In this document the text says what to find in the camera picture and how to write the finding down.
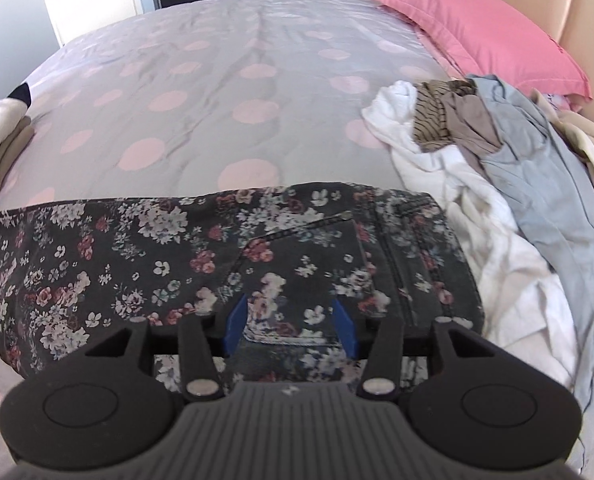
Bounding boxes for taupe garment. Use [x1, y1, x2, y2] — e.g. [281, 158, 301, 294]
[444, 92, 502, 162]

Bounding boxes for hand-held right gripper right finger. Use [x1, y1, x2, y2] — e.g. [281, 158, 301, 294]
[331, 297, 502, 401]

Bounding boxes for dark floral pants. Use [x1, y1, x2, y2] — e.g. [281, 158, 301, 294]
[0, 181, 485, 396]

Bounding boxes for white crumpled garment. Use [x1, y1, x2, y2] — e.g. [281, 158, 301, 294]
[361, 80, 585, 392]

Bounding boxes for light blue garment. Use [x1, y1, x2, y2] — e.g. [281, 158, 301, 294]
[464, 74, 594, 426]

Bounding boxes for brown striped garment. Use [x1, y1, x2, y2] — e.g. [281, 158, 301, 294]
[413, 80, 478, 154]

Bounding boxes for grey pink-dotted bedspread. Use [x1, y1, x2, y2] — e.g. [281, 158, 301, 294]
[0, 0, 478, 441]

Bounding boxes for pink pillow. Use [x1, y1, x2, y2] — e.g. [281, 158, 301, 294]
[364, 0, 594, 107]

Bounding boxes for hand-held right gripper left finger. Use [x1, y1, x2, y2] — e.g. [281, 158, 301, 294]
[84, 294, 250, 402]

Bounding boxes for beige folded garment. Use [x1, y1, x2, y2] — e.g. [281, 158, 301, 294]
[0, 120, 38, 211]

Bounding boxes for beige headboard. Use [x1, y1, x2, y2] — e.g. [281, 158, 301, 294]
[482, 0, 594, 136]

